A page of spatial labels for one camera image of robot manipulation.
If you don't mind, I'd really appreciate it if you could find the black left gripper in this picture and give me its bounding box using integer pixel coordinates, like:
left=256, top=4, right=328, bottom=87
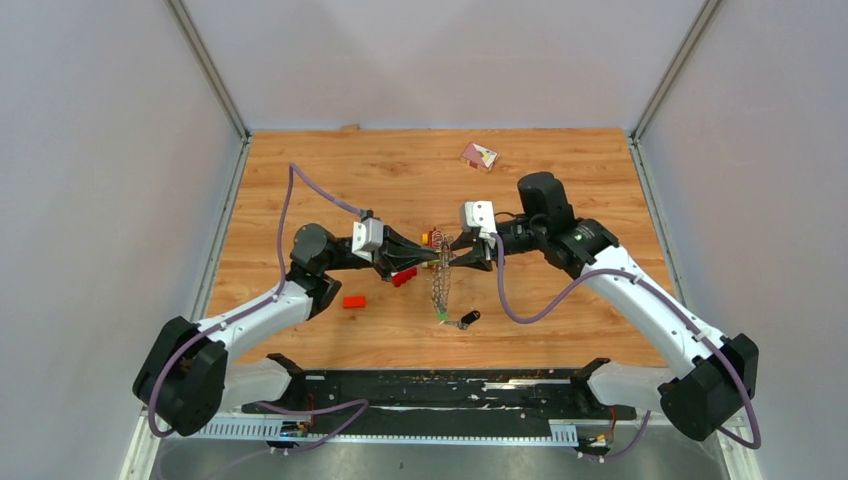
left=323, top=225, right=440, bottom=282

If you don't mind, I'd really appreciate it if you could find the chain of metal keyrings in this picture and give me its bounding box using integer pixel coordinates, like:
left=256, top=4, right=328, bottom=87
left=431, top=235, right=456, bottom=316

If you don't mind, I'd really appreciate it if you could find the key with black tag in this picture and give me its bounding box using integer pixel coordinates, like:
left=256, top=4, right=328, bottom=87
left=440, top=310, right=481, bottom=330

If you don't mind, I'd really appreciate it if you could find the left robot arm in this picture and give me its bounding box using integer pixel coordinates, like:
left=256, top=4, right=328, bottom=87
left=132, top=218, right=439, bottom=438

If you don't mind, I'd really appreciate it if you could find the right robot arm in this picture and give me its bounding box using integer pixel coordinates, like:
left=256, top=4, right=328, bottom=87
left=451, top=171, right=762, bottom=450

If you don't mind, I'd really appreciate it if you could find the red window toy brick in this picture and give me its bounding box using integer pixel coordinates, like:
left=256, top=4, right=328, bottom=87
left=390, top=266, right=418, bottom=288

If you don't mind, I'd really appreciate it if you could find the red toy brick car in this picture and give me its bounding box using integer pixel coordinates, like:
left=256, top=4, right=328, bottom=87
left=421, top=229, right=452, bottom=269

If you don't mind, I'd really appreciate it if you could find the small red toy brick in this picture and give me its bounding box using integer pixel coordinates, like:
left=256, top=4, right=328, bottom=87
left=342, top=295, right=367, bottom=309

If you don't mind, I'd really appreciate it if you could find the red patterned card box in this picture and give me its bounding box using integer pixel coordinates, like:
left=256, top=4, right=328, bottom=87
left=460, top=142, right=500, bottom=173

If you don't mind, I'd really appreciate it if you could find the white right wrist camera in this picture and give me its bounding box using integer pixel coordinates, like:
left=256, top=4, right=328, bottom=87
left=459, top=200, right=497, bottom=242

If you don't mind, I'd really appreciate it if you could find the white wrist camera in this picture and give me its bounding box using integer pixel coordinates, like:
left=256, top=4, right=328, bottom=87
left=459, top=200, right=497, bottom=242
left=351, top=217, right=384, bottom=262

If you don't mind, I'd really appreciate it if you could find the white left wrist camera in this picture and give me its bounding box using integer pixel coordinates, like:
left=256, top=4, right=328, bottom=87
left=351, top=217, right=384, bottom=262

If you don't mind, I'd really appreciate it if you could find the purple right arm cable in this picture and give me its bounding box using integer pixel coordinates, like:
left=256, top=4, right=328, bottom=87
left=493, top=233, right=763, bottom=463

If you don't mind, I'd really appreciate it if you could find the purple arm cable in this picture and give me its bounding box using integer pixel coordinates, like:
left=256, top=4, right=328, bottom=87
left=493, top=233, right=763, bottom=463
left=146, top=162, right=372, bottom=458

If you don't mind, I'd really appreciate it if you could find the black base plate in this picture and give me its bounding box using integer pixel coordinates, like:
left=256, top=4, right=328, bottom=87
left=274, top=368, right=637, bottom=439

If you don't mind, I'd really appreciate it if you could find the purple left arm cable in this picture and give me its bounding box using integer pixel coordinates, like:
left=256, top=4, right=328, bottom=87
left=146, top=162, right=372, bottom=458

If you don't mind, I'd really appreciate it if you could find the aluminium frame post left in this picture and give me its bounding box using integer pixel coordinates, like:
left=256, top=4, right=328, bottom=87
left=164, top=0, right=250, bottom=142

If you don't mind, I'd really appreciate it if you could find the aluminium frame post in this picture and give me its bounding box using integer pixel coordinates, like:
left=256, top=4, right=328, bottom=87
left=630, top=0, right=724, bottom=143
left=164, top=0, right=250, bottom=142

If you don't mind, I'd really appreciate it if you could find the aluminium frame post right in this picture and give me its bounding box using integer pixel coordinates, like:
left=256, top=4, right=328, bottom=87
left=630, top=0, right=724, bottom=143

